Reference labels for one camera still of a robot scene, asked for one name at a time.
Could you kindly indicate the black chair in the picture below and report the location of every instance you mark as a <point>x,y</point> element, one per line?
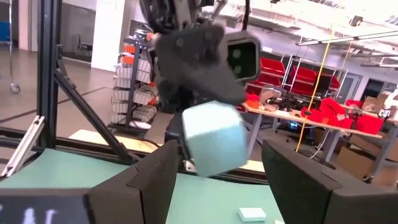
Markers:
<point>84,46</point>

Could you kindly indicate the metal stand with caster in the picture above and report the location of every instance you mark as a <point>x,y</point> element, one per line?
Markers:
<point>14,88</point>

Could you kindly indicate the flat teal rectangular block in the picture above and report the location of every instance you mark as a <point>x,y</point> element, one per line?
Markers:
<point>252,214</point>

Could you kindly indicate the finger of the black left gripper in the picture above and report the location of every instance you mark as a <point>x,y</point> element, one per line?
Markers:
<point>174,127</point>
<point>196,62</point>

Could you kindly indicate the plywood base board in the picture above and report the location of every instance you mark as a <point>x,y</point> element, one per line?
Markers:
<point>93,137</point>

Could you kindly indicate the wooden workbench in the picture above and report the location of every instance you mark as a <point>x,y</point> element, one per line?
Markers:
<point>311,123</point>

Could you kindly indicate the shelving with red bins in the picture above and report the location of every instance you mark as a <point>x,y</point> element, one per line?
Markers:
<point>280,74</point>

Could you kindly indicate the red storage bin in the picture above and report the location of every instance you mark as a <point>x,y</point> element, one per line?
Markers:
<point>326,113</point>
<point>368,124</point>

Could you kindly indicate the shelf rack with white bins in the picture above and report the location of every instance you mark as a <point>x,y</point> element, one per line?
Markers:
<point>133,87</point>

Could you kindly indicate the teal cube block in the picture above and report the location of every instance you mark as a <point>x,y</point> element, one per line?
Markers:
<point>214,140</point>

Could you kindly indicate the ceiling strip light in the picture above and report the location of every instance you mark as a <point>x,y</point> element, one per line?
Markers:
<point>342,39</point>

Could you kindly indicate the cardboard box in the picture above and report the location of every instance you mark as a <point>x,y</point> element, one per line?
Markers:
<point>357,161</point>

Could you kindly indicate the black aluminium table frame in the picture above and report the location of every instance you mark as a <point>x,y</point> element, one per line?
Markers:
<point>48,77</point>

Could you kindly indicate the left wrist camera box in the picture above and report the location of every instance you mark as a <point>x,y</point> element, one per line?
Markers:
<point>244,59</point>

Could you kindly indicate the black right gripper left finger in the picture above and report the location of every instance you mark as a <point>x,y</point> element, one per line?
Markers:
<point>146,193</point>

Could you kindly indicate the silver metal bracket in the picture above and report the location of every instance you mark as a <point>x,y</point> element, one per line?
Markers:
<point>23,146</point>

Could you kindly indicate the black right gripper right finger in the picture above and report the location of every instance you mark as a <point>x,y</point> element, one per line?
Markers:
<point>298,193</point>

